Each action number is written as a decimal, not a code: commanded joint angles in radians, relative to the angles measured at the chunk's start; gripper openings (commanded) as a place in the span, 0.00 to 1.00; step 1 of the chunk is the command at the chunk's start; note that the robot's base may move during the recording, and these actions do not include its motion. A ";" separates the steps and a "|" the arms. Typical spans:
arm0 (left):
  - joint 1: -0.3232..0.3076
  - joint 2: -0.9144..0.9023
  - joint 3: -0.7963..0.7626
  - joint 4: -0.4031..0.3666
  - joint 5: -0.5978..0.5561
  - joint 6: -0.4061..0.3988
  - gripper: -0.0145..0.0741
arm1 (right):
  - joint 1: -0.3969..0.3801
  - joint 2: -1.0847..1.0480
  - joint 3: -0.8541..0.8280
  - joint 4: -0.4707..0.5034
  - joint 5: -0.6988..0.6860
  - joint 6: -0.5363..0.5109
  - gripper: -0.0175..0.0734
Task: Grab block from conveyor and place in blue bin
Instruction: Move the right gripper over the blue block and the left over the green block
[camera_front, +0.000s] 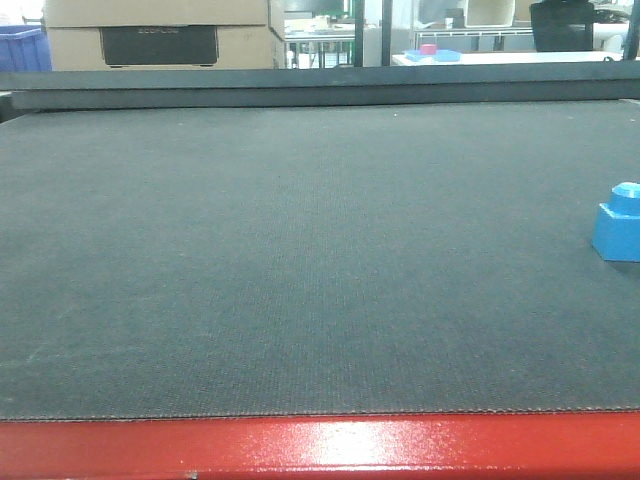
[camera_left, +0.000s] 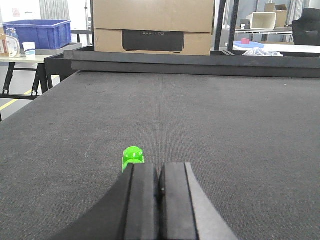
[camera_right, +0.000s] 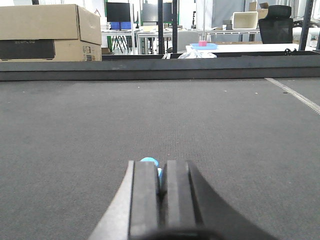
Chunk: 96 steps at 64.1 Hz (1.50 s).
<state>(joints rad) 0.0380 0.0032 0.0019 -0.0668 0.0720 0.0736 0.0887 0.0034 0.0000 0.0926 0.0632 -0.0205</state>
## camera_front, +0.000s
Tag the white background table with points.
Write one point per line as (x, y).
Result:
(501, 58)

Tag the cardboard box with black handle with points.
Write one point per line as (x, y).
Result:
(165, 35)

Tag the red block on blue tray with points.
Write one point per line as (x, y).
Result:
(429, 53)

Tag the red conveyor frame edge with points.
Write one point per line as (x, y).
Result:
(449, 446)

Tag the blue bin far left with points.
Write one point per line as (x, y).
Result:
(24, 48)

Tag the black office chair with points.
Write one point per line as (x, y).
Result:
(562, 26)

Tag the blue toy block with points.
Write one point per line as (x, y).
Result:
(616, 231)

